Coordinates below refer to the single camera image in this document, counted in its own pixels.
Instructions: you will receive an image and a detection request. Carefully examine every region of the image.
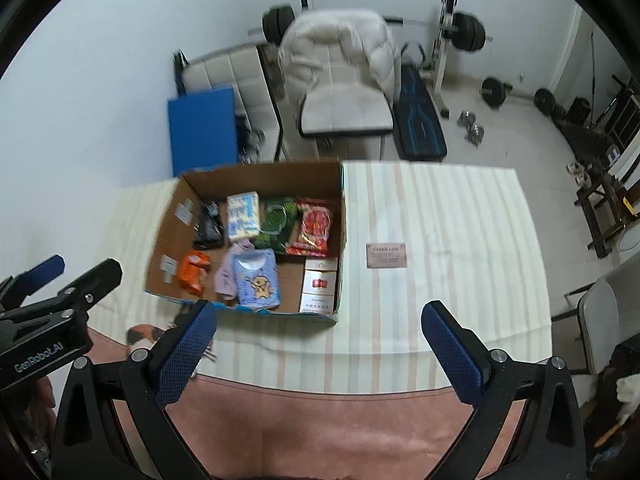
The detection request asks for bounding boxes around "pair of white shoes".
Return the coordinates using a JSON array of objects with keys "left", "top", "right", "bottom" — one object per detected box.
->
[{"left": 566, "top": 160, "right": 591, "bottom": 185}]

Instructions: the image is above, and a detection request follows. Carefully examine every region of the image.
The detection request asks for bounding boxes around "black and blue weight bench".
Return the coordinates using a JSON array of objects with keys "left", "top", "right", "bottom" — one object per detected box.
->
[{"left": 392, "top": 42, "right": 448, "bottom": 162}]

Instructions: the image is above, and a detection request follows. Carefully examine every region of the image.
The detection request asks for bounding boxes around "short barbell with black plates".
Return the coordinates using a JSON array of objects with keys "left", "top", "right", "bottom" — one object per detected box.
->
[{"left": 479, "top": 76, "right": 556, "bottom": 116}]

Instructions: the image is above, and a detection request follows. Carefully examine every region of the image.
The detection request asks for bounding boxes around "red snack packet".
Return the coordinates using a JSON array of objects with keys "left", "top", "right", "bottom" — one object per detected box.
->
[{"left": 286, "top": 197, "right": 335, "bottom": 257}]

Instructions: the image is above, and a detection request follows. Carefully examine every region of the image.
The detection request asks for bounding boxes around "purple cloth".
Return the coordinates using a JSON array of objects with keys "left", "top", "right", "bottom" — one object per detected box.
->
[{"left": 214, "top": 240, "right": 256, "bottom": 301}]

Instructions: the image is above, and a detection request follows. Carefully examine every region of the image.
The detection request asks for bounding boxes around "orange snack packet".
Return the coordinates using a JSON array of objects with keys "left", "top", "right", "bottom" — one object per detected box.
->
[{"left": 177, "top": 251, "right": 212, "bottom": 293}]

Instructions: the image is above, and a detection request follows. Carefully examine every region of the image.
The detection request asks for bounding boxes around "white puffer jacket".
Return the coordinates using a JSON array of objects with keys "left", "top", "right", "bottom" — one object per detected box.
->
[{"left": 277, "top": 8, "right": 401, "bottom": 106}]

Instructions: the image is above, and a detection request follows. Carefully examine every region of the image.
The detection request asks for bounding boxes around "grey folding chair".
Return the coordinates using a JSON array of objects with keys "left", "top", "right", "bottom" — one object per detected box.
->
[{"left": 550, "top": 260, "right": 640, "bottom": 376}]

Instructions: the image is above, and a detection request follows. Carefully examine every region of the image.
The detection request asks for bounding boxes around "thin black pole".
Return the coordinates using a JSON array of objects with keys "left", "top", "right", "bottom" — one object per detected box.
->
[{"left": 587, "top": 30, "right": 599, "bottom": 111}]

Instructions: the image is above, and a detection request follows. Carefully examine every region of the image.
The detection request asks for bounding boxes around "chrome weight plate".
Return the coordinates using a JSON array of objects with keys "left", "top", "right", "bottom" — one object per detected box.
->
[{"left": 245, "top": 127, "right": 266, "bottom": 161}]

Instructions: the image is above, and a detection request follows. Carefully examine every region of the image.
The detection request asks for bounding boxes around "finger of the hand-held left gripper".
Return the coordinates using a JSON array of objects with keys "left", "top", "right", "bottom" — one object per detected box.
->
[
  {"left": 50, "top": 259, "right": 124, "bottom": 318},
  {"left": 0, "top": 255, "right": 66, "bottom": 313}
]

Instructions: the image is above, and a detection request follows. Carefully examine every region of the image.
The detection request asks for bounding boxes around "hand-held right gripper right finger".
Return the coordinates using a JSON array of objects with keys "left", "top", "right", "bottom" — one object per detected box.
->
[{"left": 421, "top": 301, "right": 587, "bottom": 480}]

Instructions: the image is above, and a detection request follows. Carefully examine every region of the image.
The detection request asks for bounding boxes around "white and red carton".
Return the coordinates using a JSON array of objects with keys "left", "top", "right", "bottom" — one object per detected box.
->
[{"left": 299, "top": 257, "right": 338, "bottom": 316}]

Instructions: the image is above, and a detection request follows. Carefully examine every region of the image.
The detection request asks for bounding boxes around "green snack packet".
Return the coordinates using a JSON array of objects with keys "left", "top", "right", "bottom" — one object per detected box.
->
[{"left": 252, "top": 196, "right": 300, "bottom": 251}]

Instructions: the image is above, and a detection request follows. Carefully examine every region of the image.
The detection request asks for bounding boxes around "black boxy object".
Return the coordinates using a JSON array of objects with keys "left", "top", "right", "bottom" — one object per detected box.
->
[{"left": 565, "top": 96, "right": 591, "bottom": 126}]

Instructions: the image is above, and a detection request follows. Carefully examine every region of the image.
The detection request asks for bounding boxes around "blue board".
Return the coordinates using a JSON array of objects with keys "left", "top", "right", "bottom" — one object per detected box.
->
[{"left": 167, "top": 87, "right": 237, "bottom": 178}]

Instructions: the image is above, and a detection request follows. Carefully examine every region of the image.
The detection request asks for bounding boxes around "striped pink cat-print tablecloth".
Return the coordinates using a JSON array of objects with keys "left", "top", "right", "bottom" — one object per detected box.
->
[{"left": 87, "top": 160, "right": 553, "bottom": 478}]

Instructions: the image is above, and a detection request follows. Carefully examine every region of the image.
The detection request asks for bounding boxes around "long barbell with black plates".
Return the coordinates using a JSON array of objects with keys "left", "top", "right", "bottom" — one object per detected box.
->
[{"left": 247, "top": 5, "right": 493, "bottom": 53}]

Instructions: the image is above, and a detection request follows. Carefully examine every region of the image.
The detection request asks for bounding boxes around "black exercise machine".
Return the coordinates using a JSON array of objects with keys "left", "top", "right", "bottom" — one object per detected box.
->
[{"left": 555, "top": 75, "right": 640, "bottom": 171}]

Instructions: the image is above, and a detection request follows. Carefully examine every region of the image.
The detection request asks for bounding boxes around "white padded chair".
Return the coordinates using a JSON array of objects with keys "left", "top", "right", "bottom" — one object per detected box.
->
[
  {"left": 172, "top": 45, "right": 286, "bottom": 163},
  {"left": 280, "top": 10, "right": 394, "bottom": 161}
]

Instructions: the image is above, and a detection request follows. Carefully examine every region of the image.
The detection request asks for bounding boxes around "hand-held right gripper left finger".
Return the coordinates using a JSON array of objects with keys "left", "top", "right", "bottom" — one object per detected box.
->
[{"left": 52, "top": 300, "right": 219, "bottom": 480}]

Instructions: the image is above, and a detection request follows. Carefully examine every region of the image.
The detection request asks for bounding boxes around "black snack packet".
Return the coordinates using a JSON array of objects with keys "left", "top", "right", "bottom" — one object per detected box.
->
[{"left": 194, "top": 201, "right": 225, "bottom": 250}]

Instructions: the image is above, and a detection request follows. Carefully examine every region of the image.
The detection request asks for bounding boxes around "cardboard box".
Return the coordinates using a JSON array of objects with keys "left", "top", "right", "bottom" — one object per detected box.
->
[{"left": 144, "top": 157, "right": 348, "bottom": 323}]

